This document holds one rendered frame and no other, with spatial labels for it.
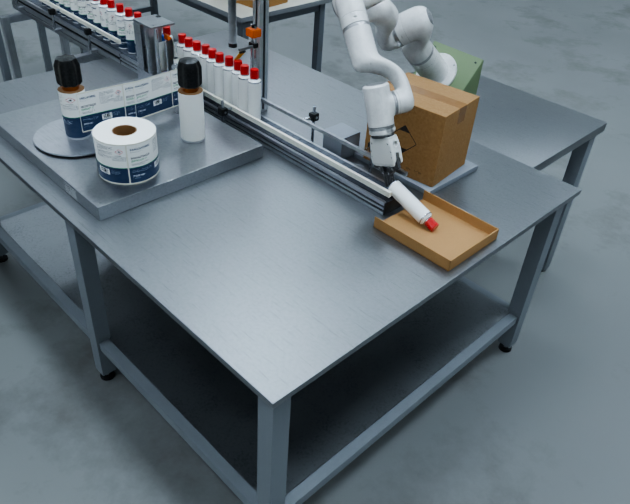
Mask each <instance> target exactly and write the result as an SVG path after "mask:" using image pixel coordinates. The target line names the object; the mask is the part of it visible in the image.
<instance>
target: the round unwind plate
mask: <svg viewBox="0 0 630 504"><path fill-rule="evenodd" d="M33 142H34V144H35V146H36V147H37V148H38V149H40V150H41V151H43V152H46V153H48V154H52V155H56V156H65V157H78V156H87V155H92V154H96V153H95V147H94V141H93V135H91V136H90V137H88V138H86V139H83V140H72V139H69V138H67V137H66V132H65V127H64V122H63V119H59V120H55V121H53V122H50V123H48V124H46V125H44V126H42V127H41V128H40V129H39V130H37V132H36V133H35V134H34V137H33Z"/></svg>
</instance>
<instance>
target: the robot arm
mask: <svg viewBox="0 0 630 504"><path fill-rule="evenodd" d="M332 7H333V10H334V13H335V14H336V16H337V17H338V18H339V21H340V25H341V28H342V32H343V35H344V38H345V42H346V45H347V48H348V52H349V55H350V59H351V62H352V65H353V67H354V69H355V70H356V71H357V72H359V73H370V74H377V75H380V76H383V77H385V78H386V79H388V80H389V81H390V82H391V83H392V85H393V87H394V89H395V90H394V91H390V87H389V83H388V82H375V83H370V84H367V85H365V86H364V87H363V95H364V102H365V108H366V115H367V122H368V128H369V135H371V137H370V151H371V159H372V163H373V164H374V167H375V168H377V169H379V170H380V171H381V173H382V175H383V176H384V182H385V187H387V186H389V185H390V184H391V183H392V182H393V181H394V174H393V173H395V171H396V170H399V169H401V166H400V163H402V162H403V158H402V152H401V147H400V143H399V140H398V137H397V135H396V134H394V131H395V129H396V127H395V123H394V116H395V115H398V114H402V113H406V112H409V111H411V110H412V109H413V107H414V97H413V93H412V90H411V87H410V84H409V81H408V79H407V76H406V75H405V73H404V72H403V70H402V69H401V68H400V67H399V66H398V65H396V64H395V63H393V62H392V61H390V60H388V59H386V58H384V57H382V56H380V55H379V53H378V51H377V48H376V44H375V41H374V37H373V33H372V30H371V26H370V23H369V22H372V23H373V24H374V25H375V38H376V41H377V44H378V46H379V47H380V48H381V49H382V50H384V51H393V50H396V49H398V48H400V47H402V52H403V55H404V57H405V58H406V60H407V61H408V62H409V63H410V64H411V66H412V67H413V68H414V69H415V71H416V75H418V76H421V77H424V78H427V79H430V80H433V81H436V82H439V83H442V84H444V85H447V86H449V85H450V84H451V83H452V82H453V80H454V78H455V76H456V73H457V64H456V62H455V60H454V59H453V57H451V56H450V55H448V54H445V53H439V52H438V51H437V49H436V48H435V47H434V45H433V44H432V43H431V41H430V37H431V35H432V32H433V23H434V22H433V17H432V14H431V12H430V11H429V10H428V9H427V8H426V7H424V6H415V7H412V8H410V9H408V10H405V11H403V12H401V13H399V14H398V10H397V8H396V6H395V5H394V4H393V3H392V2H391V1H390V0H332Z"/></svg>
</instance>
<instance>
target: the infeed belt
mask: <svg viewBox="0 0 630 504"><path fill-rule="evenodd" d="M122 54H124V55H126V56H127V57H129V58H131V59H133V60H135V61H136V62H137V58H136V55H130V54H128V53H127V51H126V52H122ZM203 99H204V100H206V101H208V102H210V103H211V104H213V105H215V106H217V107H221V105H220V104H216V103H215V101H213V100H211V99H208V97H206V96H203ZM228 113H229V114H231V115H233V116H235V117H236V118H238V119H240V120H242V121H243V122H245V123H247V124H249V125H251V126H252V127H254V128H256V129H258V130H259V131H261V132H263V133H265V134H267V135H268V136H270V137H272V138H274V139H276V140H277V141H279V142H281V143H283V144H284V145H286V146H288V147H290V148H292V149H293V150H295V151H297V152H299V153H300V154H302V155H304V156H306V157H308V158H309V159H311V160H313V161H315V162H317V163H318V164H320V165H322V166H324V167H325V168H327V169H329V170H331V171H333V172H334V173H336V174H338V175H340V176H342V177H343V178H345V179H347V180H349V181H350V182H352V183H354V184H356V185H358V186H359V187H361V188H363V189H365V190H366V191H368V192H370V193H372V194H374V195H375V196H377V197H379V198H381V199H383V200H384V201H386V202H390V201H392V200H394V198H393V197H392V196H391V197H390V198H388V197H386V196H384V195H383V194H381V193H379V192H377V191H375V190H374V189H372V188H370V187H368V186H366V185H365V184H363V183H361V182H359V181H357V180H356V179H354V178H352V177H350V176H348V175H347V174H345V173H343V172H341V171H339V170H338V169H336V168H334V167H332V166H330V165H329V164H327V163H325V162H323V161H321V160H320V159H318V158H316V157H314V156H312V155H311V154H309V153H307V152H305V151H303V150H302V149H300V148H298V147H296V146H294V145H293V144H291V143H289V142H287V141H285V140H284V139H282V138H280V137H278V136H276V135H275V134H273V133H271V132H269V131H267V130H265V129H264V128H262V127H260V126H258V125H256V124H255V123H253V122H251V121H249V120H247V119H246V118H243V117H240V116H239V115H238V114H237V113H235V112H233V111H231V110H230V111H228ZM261 121H263V122H265V123H267V124H269V125H270V126H272V127H274V128H276V129H278V130H280V131H281V132H283V133H285V134H287V135H289V136H291V137H292V138H294V139H296V140H298V141H300V142H301V143H303V144H305V145H307V146H309V147H311V148H312V149H314V150H316V151H318V152H320V153H322V154H323V155H325V156H327V157H329V158H331V159H333V160H334V161H336V162H338V163H340V164H342V165H344V166H345V167H347V168H349V169H351V170H353V171H355V172H356V173H358V174H360V175H362V176H364V177H366V178H367V179H369V180H371V181H373V182H375V183H377V184H378V185H380V186H382V187H384V188H386V189H387V188H388V186H387V187H385V183H384V182H382V181H380V180H378V179H377V178H375V177H373V176H371V175H369V174H367V173H365V172H364V171H362V170H360V169H358V168H356V167H354V166H353V165H351V164H349V163H346V162H345V161H343V160H341V159H340V158H338V157H336V156H334V155H332V154H330V153H328V152H327V151H325V150H323V149H321V148H319V147H317V146H316V145H314V144H312V143H309V142H308V141H306V140H304V139H302V138H301V137H299V136H297V135H295V134H293V133H291V132H290V131H288V130H286V129H284V128H282V127H280V126H279V125H277V124H275V123H273V122H271V121H269V120H267V119H266V118H264V117H262V116H261Z"/></svg>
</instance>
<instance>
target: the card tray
mask: <svg viewBox="0 0 630 504"><path fill-rule="evenodd" d="M420 202H421V203H422V204H423V205H424V206H425V207H426V208H427V209H428V210H429V211H430V212H431V213H432V215H431V217H432V218H433V219H434V220H435V221H436V222H437V223H438V224H439V226H438V227H437V228H436V229H435V230H434V231H430V230H429V229H428V228H427V227H426V226H425V225H424V224H419V223H418V222H417V221H416V220H415V219H414V218H413V217H412V216H411V215H410V214H409V213H408V212H407V211H406V210H405V209H404V210H402V211H400V212H398V213H396V214H394V215H393V216H391V217H389V218H387V219H385V220H384V221H383V220H381V219H379V218H378V217H376V216H375V220H374V227H375V228H376V229H378V230H380V231H381V232H383V233H385V234H386V235H388V236H390V237H391V238H393V239H395V240H396V241H398V242H400V243H401V244H403V245H405V246H406V247H408V248H410V249H411V250H413V251H415V252H416V253H418V254H420V255H421V256H423V257H425V258H426V259H428V260H430V261H431V262H433V263H435V264H437V265H438V266H440V267H442V268H443V269H445V270H447V271H450V270H451V269H453V268H454V267H456V266H457V265H459V264H460V263H462V262H463V261H465V260H466V259H468V258H469V257H471V256H472V255H474V254H475V253H476V252H478V251H479V250H481V249H482V248H484V247H485V246H487V245H488V244H490V243H491V242H493V241H494V240H496V239H497V235H498V232H499V228H497V227H495V226H493V225H491V224H489V223H487V222H485V221H483V220H481V219H479V218H478V217H476V216H474V215H472V214H470V213H468V212H466V211H464V210H462V209H460V208H458V207H457V206H455V205H453V204H451V203H449V202H447V201H445V200H443V199H441V198H439V197H438V196H436V195H434V194H432V193H430V192H428V191H426V190H424V194H423V199H422V200H420Z"/></svg>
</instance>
